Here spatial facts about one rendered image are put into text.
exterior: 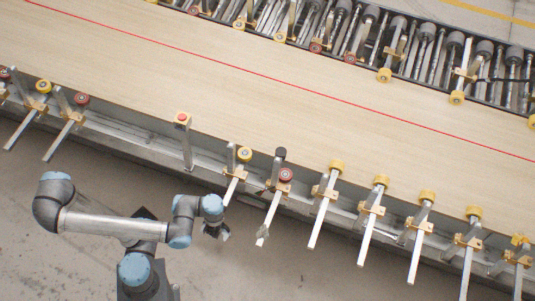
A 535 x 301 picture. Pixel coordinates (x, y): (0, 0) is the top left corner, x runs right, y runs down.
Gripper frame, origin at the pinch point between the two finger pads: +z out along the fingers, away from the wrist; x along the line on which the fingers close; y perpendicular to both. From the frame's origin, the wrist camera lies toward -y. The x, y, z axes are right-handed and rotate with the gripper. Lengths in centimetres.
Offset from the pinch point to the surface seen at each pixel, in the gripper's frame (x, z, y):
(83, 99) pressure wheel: -103, 4, -46
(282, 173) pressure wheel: 18.8, 3.4, -44.9
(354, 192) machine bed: 59, 24, -60
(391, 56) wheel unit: 54, -2, -146
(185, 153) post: -34, 3, -36
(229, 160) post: -8.8, -4.4, -36.8
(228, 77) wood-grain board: -34, 4, -94
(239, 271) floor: 8, 94, -14
